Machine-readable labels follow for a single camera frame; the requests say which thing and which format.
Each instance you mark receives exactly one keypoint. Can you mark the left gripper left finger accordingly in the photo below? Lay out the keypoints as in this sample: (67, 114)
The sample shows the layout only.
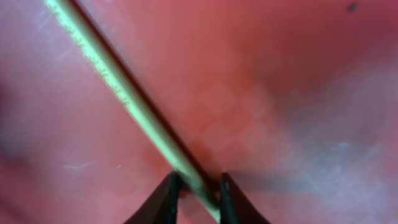
(162, 205)

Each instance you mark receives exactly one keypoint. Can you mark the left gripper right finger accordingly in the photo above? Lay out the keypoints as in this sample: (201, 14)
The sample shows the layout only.
(235, 207)

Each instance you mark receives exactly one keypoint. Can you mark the wooden chopstick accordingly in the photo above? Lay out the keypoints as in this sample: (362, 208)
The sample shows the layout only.
(72, 18)

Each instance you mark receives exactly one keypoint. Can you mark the red plastic tray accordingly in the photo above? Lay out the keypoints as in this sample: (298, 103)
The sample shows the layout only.
(297, 100)

